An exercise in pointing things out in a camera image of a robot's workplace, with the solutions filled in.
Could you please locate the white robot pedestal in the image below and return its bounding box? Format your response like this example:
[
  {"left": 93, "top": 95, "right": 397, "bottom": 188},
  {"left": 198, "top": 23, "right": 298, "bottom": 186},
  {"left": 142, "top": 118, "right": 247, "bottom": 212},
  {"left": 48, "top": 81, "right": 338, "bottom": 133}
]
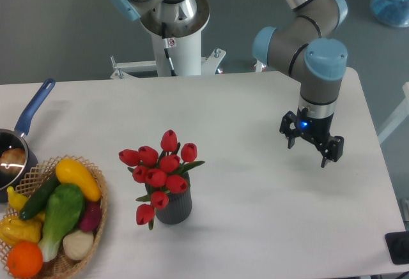
[{"left": 110, "top": 0, "right": 227, "bottom": 80}]

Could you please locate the white frame leg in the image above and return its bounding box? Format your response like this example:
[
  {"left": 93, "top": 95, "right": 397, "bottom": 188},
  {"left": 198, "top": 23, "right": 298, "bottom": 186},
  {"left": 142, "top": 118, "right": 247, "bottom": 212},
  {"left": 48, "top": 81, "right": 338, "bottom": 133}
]
[{"left": 378, "top": 82, "right": 408, "bottom": 144}]

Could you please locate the yellow pumpkin gourd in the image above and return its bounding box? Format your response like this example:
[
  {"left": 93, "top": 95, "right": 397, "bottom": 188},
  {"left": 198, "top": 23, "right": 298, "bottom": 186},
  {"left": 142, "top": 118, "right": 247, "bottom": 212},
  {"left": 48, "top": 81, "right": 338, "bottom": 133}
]
[{"left": 1, "top": 216, "right": 42, "bottom": 247}]

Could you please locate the blue plastic bag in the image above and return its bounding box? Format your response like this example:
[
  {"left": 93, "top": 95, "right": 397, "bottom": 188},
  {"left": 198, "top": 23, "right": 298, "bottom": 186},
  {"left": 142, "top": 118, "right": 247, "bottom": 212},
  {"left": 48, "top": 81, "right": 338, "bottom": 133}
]
[{"left": 370, "top": 0, "right": 408, "bottom": 27}]

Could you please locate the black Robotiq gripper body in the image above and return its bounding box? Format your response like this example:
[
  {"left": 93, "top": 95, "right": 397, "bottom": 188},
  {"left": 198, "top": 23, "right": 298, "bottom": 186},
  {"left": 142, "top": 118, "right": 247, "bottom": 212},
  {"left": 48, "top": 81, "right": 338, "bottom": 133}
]
[{"left": 295, "top": 109, "right": 334, "bottom": 153}]

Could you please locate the white garlic bulb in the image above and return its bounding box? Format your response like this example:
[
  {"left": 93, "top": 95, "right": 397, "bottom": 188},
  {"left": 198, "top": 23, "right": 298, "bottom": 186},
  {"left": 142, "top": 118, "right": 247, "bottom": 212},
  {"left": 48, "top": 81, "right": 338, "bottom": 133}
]
[{"left": 63, "top": 230, "right": 94, "bottom": 260}]

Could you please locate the black device at edge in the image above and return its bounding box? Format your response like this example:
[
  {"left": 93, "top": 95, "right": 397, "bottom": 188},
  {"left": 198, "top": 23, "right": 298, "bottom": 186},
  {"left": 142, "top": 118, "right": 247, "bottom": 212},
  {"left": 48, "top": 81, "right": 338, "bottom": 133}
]
[{"left": 385, "top": 231, "right": 409, "bottom": 265}]

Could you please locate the orange fruit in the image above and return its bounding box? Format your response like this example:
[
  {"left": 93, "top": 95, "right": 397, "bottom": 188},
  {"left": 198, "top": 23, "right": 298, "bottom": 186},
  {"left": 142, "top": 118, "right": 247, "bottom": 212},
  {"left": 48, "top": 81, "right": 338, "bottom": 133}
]
[{"left": 6, "top": 241, "right": 43, "bottom": 278}]

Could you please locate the blue handled saucepan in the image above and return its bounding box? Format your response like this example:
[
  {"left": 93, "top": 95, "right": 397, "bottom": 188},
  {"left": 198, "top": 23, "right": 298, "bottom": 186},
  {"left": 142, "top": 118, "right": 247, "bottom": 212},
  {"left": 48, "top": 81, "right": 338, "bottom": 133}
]
[{"left": 1, "top": 79, "right": 56, "bottom": 203}]

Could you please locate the fried food in pan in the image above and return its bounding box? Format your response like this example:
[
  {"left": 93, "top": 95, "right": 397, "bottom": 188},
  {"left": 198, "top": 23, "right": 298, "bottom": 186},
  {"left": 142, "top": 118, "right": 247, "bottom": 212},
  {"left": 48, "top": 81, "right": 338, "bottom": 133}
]
[{"left": 1, "top": 148, "right": 26, "bottom": 175}]

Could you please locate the purple radish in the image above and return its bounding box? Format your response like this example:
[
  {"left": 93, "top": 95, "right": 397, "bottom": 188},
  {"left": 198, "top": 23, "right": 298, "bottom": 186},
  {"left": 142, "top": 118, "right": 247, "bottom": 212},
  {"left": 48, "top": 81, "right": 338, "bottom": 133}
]
[{"left": 79, "top": 202, "right": 102, "bottom": 232}]

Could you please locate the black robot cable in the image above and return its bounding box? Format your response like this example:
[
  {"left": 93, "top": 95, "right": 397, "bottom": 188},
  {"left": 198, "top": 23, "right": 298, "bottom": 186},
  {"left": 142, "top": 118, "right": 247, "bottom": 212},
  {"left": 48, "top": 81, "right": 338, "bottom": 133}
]
[{"left": 160, "top": 22, "right": 178, "bottom": 77}]

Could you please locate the woven wicker basket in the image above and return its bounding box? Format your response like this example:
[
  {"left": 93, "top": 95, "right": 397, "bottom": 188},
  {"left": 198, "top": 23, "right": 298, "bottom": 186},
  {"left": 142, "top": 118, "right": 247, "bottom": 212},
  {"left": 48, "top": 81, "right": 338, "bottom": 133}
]
[{"left": 0, "top": 155, "right": 109, "bottom": 279}]

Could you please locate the red tulip bouquet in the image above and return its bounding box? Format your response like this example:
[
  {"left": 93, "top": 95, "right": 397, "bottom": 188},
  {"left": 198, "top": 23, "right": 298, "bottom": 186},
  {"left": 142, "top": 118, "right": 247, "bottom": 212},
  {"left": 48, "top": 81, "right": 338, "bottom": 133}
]
[{"left": 118, "top": 130, "right": 205, "bottom": 230}]

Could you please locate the green cucumber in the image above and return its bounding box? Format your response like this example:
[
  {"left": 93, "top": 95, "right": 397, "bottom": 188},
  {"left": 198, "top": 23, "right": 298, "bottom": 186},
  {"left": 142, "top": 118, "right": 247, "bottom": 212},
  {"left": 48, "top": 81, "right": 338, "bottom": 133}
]
[{"left": 19, "top": 175, "right": 60, "bottom": 220}]

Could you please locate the yellow squash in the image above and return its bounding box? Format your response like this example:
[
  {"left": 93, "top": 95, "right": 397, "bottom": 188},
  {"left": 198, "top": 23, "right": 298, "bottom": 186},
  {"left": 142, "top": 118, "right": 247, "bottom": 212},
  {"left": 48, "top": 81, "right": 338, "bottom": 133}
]
[{"left": 56, "top": 158, "right": 102, "bottom": 202}]

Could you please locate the green bok choy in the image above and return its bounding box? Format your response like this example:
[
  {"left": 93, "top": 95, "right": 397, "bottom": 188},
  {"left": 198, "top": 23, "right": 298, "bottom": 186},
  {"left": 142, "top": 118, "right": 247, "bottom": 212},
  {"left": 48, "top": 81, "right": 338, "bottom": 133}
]
[{"left": 38, "top": 183, "right": 84, "bottom": 262}]

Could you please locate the yellow banana piece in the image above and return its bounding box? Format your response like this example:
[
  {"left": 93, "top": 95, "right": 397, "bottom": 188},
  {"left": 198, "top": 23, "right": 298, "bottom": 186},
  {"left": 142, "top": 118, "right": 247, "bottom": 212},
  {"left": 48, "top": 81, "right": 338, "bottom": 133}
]
[{"left": 6, "top": 186, "right": 29, "bottom": 213}]

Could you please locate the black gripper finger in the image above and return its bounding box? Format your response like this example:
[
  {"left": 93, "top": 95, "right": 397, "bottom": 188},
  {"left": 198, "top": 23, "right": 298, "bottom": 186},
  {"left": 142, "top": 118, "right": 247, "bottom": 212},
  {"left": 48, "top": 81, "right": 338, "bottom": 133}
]
[
  {"left": 320, "top": 136, "right": 344, "bottom": 168},
  {"left": 279, "top": 111, "right": 301, "bottom": 149}
]

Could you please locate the dark grey ribbed vase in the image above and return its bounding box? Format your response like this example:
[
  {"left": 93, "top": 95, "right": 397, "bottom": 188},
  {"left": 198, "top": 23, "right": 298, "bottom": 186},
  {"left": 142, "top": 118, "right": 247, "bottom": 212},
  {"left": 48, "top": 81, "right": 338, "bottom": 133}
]
[{"left": 137, "top": 173, "right": 192, "bottom": 229}]

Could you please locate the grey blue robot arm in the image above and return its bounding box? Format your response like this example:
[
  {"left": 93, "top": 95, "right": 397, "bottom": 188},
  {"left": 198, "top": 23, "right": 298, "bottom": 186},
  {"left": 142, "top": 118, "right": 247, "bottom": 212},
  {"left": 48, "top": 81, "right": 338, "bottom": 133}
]
[{"left": 110, "top": 0, "right": 348, "bottom": 163}]

